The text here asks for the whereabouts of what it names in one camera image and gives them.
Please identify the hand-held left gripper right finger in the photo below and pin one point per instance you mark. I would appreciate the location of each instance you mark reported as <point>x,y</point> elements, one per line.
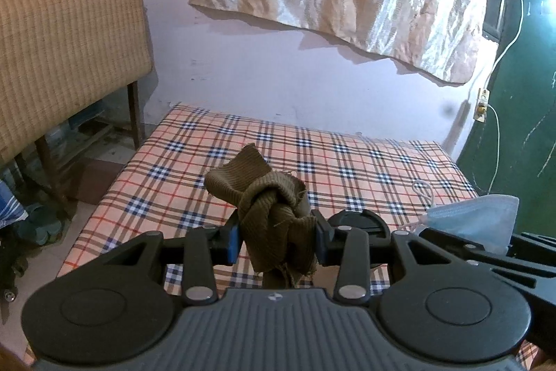
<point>321,243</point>

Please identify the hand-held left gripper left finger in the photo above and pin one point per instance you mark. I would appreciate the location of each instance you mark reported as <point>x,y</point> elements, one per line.
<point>232,243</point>

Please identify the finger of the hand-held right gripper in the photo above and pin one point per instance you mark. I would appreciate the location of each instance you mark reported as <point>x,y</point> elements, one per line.
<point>530,249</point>
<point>530,284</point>

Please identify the olive green knotted cloth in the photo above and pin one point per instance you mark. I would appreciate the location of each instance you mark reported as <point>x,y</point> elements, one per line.
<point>269,214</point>

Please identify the blue face mask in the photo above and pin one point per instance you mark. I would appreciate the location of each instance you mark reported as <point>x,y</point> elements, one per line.
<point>473,219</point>

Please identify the plaid covered table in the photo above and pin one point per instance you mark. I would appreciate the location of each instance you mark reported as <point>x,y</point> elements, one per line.
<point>195,162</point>

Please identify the green door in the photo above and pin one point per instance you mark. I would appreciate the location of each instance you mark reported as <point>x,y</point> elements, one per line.
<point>521,114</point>

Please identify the dark green cloth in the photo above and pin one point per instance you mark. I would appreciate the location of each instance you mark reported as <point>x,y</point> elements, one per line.
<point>41,225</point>

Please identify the dark cloth pile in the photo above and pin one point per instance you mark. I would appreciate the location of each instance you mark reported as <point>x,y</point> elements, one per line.
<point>11,266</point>

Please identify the blue plaid cloth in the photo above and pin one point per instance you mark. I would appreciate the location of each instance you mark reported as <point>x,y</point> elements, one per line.
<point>8,206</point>

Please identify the wall socket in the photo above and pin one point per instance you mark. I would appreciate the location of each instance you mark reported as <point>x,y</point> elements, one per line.
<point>481,106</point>

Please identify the wooden bench frame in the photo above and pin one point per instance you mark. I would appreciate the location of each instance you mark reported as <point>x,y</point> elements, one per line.
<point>135,114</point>

